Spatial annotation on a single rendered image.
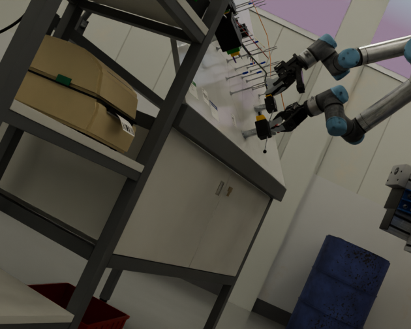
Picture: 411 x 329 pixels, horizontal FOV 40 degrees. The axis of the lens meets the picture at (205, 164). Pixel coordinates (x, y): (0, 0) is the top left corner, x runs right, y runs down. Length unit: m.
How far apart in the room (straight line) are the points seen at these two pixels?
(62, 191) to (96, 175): 0.12
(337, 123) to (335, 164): 2.94
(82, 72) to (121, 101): 0.13
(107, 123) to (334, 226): 3.93
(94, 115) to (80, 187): 0.41
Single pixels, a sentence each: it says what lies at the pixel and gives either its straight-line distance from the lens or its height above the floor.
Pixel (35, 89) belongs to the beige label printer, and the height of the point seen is 0.71.
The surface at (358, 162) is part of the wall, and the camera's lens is 5.20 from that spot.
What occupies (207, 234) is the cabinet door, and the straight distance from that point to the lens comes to 2.15.
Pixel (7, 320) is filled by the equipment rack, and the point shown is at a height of 0.23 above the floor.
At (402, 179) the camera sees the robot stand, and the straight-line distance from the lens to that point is 2.37.
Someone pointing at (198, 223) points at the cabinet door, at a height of 0.57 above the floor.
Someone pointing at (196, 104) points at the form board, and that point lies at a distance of 1.68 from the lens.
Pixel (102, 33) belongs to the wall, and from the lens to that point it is 5.15.
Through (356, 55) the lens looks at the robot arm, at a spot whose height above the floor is 1.42.
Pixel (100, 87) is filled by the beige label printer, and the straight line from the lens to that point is 1.34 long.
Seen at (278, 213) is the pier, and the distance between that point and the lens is 4.93.
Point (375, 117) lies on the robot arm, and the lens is 2.31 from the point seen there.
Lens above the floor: 0.62
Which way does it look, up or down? 4 degrees up
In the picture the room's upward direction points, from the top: 25 degrees clockwise
